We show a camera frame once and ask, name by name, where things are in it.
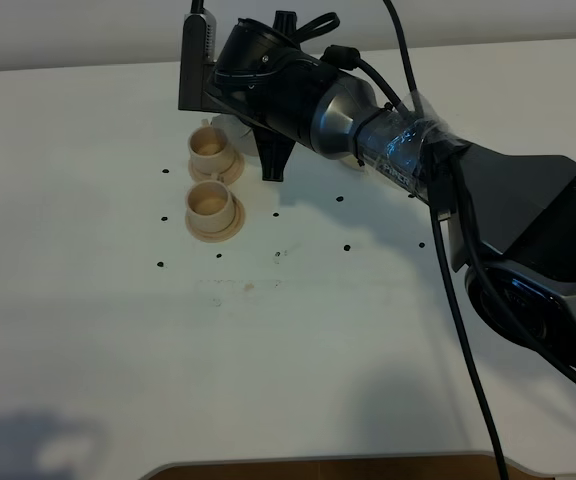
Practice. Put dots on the beige rear saucer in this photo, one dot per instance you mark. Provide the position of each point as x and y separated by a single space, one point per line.
233 172

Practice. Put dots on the beige teacup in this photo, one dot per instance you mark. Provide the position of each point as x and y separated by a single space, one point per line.
210 150
210 206

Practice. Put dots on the beige front saucer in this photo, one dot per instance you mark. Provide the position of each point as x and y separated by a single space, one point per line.
214 237

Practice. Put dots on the beige teapot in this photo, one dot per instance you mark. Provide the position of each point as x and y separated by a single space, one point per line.
240 135

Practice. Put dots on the beige front teacup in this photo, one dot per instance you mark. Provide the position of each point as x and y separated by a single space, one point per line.
210 206

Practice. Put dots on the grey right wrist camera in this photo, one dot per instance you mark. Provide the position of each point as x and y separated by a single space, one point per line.
197 59

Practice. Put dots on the beige teapot saucer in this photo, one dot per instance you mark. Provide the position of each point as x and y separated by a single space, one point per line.
353 163

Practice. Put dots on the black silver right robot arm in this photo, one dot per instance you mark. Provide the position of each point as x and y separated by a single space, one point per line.
511 218

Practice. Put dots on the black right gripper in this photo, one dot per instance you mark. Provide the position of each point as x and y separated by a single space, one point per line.
263 76

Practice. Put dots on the beige rear teacup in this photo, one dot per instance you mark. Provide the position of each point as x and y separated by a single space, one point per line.
210 150

